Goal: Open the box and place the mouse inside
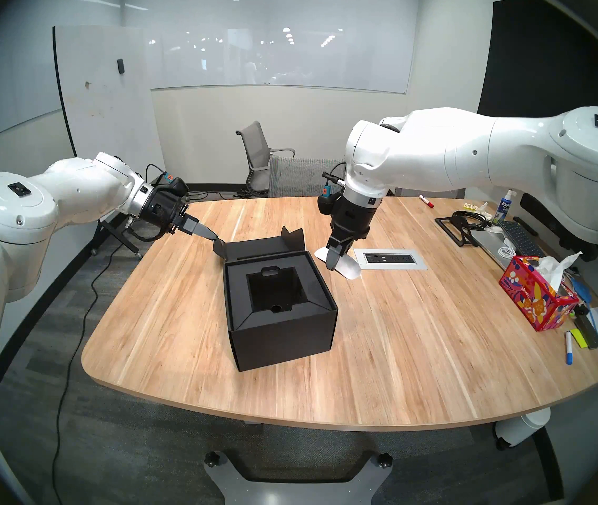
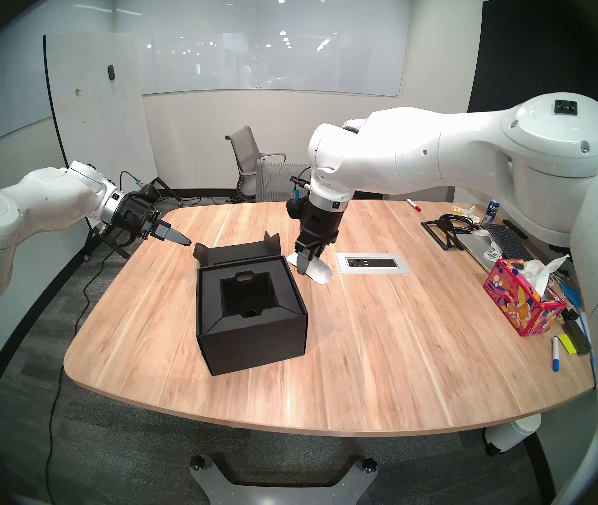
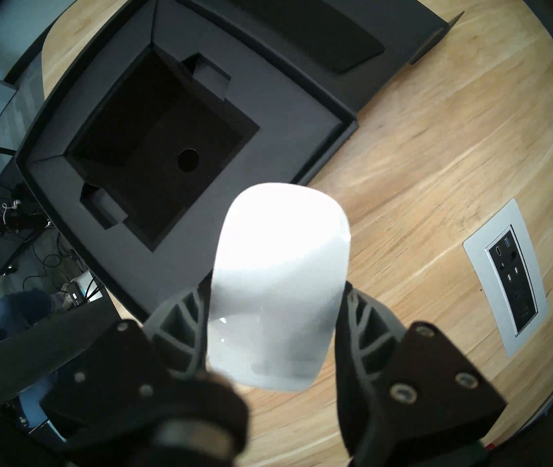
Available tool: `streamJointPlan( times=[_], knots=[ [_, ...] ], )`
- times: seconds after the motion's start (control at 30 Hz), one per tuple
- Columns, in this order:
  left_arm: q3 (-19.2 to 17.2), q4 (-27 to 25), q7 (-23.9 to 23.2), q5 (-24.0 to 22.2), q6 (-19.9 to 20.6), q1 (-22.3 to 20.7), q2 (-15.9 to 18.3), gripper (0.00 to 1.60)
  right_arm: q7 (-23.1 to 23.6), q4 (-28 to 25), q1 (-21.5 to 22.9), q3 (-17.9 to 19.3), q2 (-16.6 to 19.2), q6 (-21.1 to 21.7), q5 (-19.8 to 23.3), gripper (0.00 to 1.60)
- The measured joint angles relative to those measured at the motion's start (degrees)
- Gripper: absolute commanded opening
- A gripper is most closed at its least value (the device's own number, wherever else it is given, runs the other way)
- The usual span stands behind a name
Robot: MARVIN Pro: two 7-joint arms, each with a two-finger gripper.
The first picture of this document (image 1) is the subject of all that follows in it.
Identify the gray office chair with armrests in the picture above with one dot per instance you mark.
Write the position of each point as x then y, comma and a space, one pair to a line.
254, 146

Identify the gray plain-back office chair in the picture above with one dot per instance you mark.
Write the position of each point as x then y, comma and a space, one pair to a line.
428, 193

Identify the large black wall screen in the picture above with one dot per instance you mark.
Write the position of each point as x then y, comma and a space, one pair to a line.
541, 62

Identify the blue capped marker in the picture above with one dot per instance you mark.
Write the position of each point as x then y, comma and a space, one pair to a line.
568, 349

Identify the rolling whiteboard on stand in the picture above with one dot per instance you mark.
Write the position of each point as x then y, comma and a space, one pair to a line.
109, 88

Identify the black video conference bar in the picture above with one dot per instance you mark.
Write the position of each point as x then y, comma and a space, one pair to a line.
541, 214

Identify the black cardboard box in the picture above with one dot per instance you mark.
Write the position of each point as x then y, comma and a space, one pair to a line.
283, 346

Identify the gray mesh office chair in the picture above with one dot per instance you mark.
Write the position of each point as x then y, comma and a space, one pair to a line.
299, 178

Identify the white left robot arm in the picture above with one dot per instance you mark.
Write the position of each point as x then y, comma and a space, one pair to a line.
67, 193

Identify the black laptop stand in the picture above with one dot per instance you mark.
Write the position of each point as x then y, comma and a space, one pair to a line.
449, 229

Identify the white computer mouse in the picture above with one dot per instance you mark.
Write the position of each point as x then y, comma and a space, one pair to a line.
350, 270

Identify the red floral tissue box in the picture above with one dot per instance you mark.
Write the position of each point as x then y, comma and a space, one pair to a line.
530, 299

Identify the silver laptop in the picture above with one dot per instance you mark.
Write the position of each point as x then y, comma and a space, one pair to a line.
488, 245

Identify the dark whiteboard eraser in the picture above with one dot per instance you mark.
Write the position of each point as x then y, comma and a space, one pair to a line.
588, 331

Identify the red capped marker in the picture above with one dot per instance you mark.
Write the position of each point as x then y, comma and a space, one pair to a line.
425, 201

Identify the black keyboard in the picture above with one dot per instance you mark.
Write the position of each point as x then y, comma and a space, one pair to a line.
520, 238

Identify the blue fly swatter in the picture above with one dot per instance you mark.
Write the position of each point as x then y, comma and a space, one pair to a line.
582, 291

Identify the white tissue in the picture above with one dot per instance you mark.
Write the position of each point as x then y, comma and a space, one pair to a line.
554, 272

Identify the yellow sticky note pad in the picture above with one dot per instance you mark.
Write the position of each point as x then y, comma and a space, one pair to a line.
578, 340

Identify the silver table power panel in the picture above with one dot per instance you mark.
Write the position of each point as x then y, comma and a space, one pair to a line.
394, 259

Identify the small dotted white blocks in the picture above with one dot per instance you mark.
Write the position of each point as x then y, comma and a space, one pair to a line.
470, 206

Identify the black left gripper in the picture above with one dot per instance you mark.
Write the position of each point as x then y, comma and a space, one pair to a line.
162, 212

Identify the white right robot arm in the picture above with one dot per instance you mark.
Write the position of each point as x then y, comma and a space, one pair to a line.
436, 146

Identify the whiteboard cleaner spray bottle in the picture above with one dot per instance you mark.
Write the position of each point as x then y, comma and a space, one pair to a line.
503, 208

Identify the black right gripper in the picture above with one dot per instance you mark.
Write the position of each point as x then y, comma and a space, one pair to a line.
351, 222

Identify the glass wall whiteboard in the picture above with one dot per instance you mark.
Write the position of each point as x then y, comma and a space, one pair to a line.
278, 46

